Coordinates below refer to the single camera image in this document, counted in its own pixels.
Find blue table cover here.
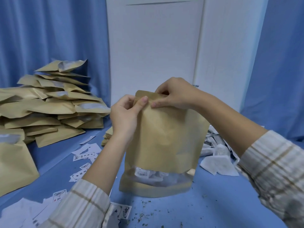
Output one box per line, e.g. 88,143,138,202
0,125,304,228

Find person's left forearm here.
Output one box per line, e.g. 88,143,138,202
39,134,129,228

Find person's right forearm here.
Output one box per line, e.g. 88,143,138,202
198,91,304,228

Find stack of kraft pouches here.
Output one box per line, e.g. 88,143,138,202
101,125,114,148

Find person's right hand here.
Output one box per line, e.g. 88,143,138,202
151,77,205,111

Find kraft pouch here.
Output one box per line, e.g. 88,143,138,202
118,90,211,198

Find white paper labels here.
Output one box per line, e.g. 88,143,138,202
0,136,133,228

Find blue curtain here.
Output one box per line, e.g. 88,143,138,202
0,0,111,108
240,0,304,142

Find person's left hand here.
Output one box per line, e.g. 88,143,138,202
110,94,149,141

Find white wall pipe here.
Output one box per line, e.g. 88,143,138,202
192,0,207,87

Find pile of kraft pouches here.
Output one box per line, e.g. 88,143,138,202
0,60,111,197

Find pile of white tea bags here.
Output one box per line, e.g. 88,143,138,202
199,124,241,177

